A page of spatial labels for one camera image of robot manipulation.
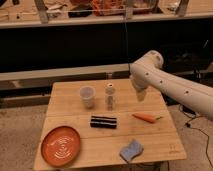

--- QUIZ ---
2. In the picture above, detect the long wooden shelf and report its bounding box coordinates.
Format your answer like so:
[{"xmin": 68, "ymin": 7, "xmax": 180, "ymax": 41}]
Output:
[{"xmin": 0, "ymin": 0, "xmax": 213, "ymax": 29}]

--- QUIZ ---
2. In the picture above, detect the black cable on floor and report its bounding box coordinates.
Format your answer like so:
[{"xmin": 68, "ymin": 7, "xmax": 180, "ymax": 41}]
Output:
[{"xmin": 178, "ymin": 104, "xmax": 213, "ymax": 168}]

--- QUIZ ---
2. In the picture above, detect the wooden table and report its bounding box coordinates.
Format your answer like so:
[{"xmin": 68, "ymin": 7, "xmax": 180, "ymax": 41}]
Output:
[{"xmin": 42, "ymin": 79, "xmax": 186, "ymax": 169}]

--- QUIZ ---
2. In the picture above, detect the orange plate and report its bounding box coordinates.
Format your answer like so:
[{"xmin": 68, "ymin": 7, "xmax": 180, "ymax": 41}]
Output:
[{"xmin": 41, "ymin": 126, "xmax": 81, "ymax": 167}]

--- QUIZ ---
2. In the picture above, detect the black striped block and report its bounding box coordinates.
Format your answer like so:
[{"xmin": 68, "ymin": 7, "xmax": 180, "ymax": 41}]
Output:
[{"xmin": 90, "ymin": 116, "xmax": 117, "ymax": 129}]

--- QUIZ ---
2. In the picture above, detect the orange carrot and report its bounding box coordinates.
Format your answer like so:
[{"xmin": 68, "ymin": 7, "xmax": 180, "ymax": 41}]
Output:
[{"xmin": 132, "ymin": 113, "xmax": 162, "ymax": 124}]

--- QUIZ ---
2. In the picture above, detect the clear plastic bottle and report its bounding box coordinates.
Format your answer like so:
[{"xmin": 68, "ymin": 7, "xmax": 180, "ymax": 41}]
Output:
[{"xmin": 105, "ymin": 83, "xmax": 115, "ymax": 110}]

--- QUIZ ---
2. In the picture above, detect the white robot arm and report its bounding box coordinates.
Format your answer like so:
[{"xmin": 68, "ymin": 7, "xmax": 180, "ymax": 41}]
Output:
[{"xmin": 130, "ymin": 50, "xmax": 213, "ymax": 121}]

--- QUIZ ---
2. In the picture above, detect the clear plastic cup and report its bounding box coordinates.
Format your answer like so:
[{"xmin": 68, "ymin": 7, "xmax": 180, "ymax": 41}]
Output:
[{"xmin": 79, "ymin": 86, "xmax": 95, "ymax": 108}]

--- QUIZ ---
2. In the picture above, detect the blue sponge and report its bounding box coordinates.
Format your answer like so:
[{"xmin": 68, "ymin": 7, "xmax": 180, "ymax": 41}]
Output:
[{"xmin": 119, "ymin": 139, "xmax": 144, "ymax": 163}]

